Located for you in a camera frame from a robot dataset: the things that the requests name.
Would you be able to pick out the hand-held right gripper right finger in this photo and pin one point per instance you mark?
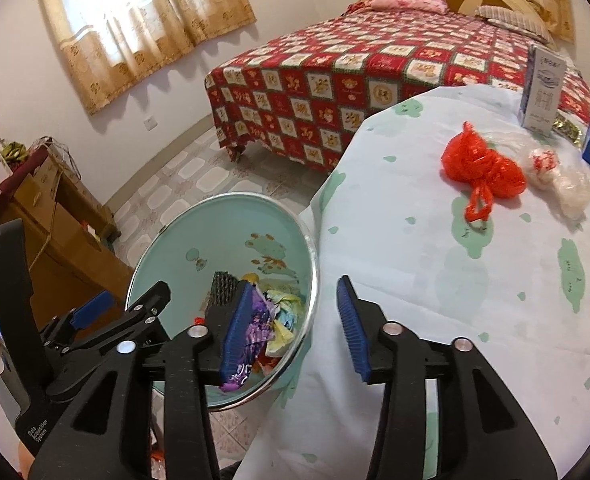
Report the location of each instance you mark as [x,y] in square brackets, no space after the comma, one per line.
[352,330]

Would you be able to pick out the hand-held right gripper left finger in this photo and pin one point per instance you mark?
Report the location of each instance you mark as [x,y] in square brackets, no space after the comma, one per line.
[235,330]

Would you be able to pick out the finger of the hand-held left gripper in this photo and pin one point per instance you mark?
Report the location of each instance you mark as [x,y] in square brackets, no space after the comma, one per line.
[92,307]
[125,325]

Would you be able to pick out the purple wrapper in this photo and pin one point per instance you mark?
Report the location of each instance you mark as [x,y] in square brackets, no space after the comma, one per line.
[255,320]

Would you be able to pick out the black foam net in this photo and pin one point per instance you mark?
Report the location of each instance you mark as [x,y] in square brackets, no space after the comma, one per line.
[222,287]

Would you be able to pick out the white yellow wrapper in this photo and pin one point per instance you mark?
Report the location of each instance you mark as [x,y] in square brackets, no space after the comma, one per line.
[285,330]

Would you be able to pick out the teal bear-print enamel basin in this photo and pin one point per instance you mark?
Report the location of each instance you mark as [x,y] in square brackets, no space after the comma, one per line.
[215,230]

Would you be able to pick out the brown wooden cabinet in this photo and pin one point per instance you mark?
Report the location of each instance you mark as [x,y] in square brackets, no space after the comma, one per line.
[75,245]

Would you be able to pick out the white green-print tablecloth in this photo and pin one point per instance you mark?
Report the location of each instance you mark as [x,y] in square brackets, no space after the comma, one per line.
[425,285]

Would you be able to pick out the dark red cloth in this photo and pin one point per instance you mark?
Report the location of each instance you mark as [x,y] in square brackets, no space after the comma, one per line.
[20,175]

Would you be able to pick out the green crumpled wrapping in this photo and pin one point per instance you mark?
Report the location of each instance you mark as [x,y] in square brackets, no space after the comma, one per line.
[14,154]

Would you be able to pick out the small knotted red plastic bag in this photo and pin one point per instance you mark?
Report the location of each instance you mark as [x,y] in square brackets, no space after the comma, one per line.
[475,165]

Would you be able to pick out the red bear-print bedspread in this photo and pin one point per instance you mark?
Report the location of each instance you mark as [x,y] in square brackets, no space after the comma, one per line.
[325,85]

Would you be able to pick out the white red crumpled wrapper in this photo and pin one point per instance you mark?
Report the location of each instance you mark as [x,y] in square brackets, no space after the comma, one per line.
[545,165]

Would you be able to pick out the clear plastic bag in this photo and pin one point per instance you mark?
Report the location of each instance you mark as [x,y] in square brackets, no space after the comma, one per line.
[570,190]

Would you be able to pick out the wide beige patterned curtain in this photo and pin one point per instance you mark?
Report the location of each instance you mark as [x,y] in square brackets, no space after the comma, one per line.
[140,25]

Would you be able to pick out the green gold wrapper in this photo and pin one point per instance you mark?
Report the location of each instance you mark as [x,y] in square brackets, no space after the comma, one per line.
[570,130]

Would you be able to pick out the white blue carton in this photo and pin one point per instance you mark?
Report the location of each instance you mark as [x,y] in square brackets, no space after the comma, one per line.
[542,90]

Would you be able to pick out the pink pillow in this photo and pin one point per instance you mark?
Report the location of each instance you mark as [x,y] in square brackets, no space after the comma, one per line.
[410,2]

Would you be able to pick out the striped pillow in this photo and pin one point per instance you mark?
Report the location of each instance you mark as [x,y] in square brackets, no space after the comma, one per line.
[510,17]

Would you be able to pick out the narrow beige patterned curtain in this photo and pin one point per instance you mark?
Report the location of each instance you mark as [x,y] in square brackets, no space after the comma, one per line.
[550,0]

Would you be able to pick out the white wall socket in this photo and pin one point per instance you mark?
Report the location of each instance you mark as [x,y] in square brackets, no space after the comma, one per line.
[150,123]

